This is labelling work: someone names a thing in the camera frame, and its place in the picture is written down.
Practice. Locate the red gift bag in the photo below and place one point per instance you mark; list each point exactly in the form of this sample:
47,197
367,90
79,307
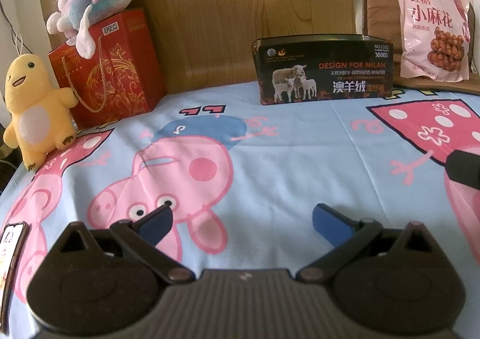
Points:
121,80

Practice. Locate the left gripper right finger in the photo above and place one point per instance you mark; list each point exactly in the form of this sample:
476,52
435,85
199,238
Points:
364,251

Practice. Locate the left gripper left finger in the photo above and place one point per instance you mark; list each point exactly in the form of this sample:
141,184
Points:
126,252

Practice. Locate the yellow plush toy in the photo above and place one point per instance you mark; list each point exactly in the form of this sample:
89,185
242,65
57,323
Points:
41,121

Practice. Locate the pink fried twist snack bag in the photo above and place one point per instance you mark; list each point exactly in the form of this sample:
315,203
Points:
436,39

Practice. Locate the smartphone with dark case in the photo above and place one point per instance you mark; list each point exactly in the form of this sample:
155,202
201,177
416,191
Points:
12,241

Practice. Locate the blue cartoon pig bedsheet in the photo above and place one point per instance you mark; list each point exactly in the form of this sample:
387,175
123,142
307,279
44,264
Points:
242,180

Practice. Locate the pink blue plush toy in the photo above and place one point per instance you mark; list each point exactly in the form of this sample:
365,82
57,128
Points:
74,18

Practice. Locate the black sheep print box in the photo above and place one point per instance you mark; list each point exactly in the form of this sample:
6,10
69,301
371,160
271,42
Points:
322,67

